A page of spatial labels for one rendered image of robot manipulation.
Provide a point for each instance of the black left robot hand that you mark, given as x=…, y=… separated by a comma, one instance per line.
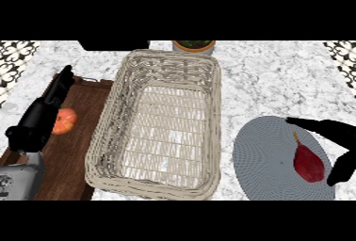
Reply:
x=37, y=120

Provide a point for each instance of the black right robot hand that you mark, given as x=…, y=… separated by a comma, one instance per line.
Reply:
x=336, y=130

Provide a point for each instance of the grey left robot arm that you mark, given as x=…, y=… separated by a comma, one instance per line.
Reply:
x=18, y=180

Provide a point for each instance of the round grey placemat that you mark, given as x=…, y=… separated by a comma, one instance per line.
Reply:
x=269, y=163

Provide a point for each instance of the pale wicker basket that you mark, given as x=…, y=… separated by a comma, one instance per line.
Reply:
x=161, y=125

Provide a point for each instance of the brown wooden tray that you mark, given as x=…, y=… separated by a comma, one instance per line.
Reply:
x=79, y=141

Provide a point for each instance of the black appliance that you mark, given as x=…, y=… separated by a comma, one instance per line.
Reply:
x=114, y=44

